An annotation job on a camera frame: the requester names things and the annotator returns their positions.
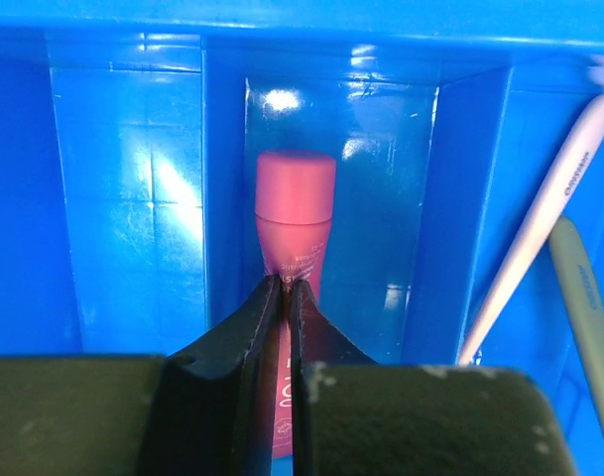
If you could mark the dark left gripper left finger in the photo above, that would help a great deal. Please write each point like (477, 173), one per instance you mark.
(213, 410)

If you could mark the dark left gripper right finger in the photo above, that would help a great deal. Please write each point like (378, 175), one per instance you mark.
(326, 391)

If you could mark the blue plastic divided bin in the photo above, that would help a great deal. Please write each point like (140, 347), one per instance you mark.
(129, 136)

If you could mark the grey toothbrush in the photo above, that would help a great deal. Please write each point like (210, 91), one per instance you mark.
(583, 304)

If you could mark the pink toothpaste tube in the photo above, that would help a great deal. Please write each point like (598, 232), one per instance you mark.
(293, 210)

